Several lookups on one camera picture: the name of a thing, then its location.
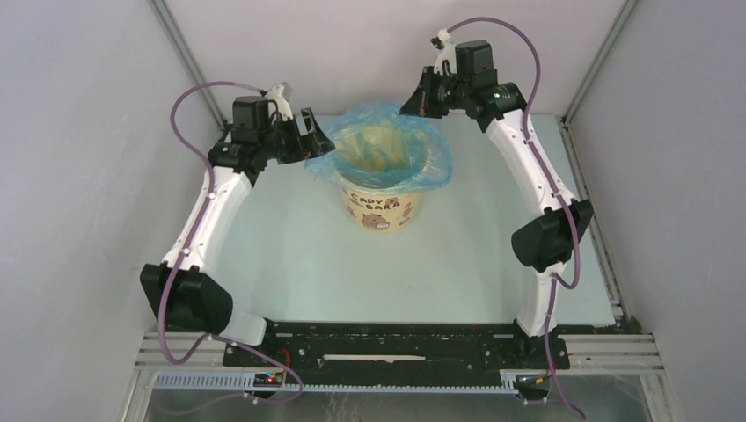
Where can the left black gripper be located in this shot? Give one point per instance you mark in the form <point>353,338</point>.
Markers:
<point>321,144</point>

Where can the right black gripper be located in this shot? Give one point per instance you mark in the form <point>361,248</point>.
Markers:
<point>420,104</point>

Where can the blue plastic trash bag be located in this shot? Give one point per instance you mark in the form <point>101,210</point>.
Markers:
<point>433,162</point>

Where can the yellow capybara trash bin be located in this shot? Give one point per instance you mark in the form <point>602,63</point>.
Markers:
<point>382,204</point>

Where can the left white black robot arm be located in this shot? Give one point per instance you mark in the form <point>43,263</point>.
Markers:
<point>184,289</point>

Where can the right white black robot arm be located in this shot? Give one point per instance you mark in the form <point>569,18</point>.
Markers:
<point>557,219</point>

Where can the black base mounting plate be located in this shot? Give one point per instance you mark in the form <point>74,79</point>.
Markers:
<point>411,354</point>

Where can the left small circuit board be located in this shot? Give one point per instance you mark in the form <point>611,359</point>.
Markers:
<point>267,381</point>

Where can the small circuit board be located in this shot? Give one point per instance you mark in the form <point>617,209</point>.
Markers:
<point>267,381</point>
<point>533,382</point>

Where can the right small circuit board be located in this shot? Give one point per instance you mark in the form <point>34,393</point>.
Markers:
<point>533,382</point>

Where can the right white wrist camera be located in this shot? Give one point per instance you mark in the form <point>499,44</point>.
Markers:
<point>445,62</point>

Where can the white toothed cable duct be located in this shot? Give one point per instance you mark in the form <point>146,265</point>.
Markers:
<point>242,381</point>

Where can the aluminium frame rail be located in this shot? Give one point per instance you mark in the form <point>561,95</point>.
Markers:
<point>634,354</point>

